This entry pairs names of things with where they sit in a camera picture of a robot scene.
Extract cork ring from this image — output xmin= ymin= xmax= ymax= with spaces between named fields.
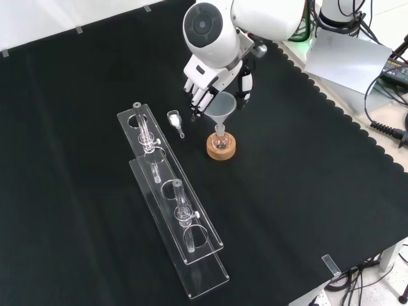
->
xmin=206 ymin=133 xmax=237 ymax=161

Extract black cable at arm base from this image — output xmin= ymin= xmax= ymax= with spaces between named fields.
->
xmin=337 ymin=0 xmax=383 ymax=45

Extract black cable with ribbed plug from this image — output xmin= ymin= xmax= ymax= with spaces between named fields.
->
xmin=364 ymin=75 xmax=408 ymax=148

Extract clear plastic funnel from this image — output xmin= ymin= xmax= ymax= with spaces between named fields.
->
xmin=203 ymin=92 xmax=237 ymax=131

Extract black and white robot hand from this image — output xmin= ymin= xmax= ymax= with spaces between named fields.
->
xmin=182 ymin=54 xmax=256 ymax=122

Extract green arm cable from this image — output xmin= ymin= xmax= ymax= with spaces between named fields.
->
xmin=286 ymin=0 xmax=319 ymax=43

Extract black power adapter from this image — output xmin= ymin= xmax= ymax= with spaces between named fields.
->
xmin=378 ymin=56 xmax=408 ymax=86

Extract black cables under bench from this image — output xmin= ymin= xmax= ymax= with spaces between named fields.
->
xmin=324 ymin=245 xmax=408 ymax=306

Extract white table leg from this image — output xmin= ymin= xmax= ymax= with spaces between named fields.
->
xmin=381 ymin=237 xmax=408 ymax=273

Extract black bench cloth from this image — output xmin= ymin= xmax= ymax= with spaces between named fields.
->
xmin=0 ymin=0 xmax=408 ymax=306

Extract glass round-bottom flask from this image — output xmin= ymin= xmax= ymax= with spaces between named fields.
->
xmin=212 ymin=124 xmax=231 ymax=150

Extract clear acrylic funnel stand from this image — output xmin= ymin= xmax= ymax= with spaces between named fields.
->
xmin=116 ymin=101 xmax=231 ymax=300

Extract glass weighing funnel with powder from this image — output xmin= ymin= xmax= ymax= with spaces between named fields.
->
xmin=166 ymin=110 xmax=186 ymax=140

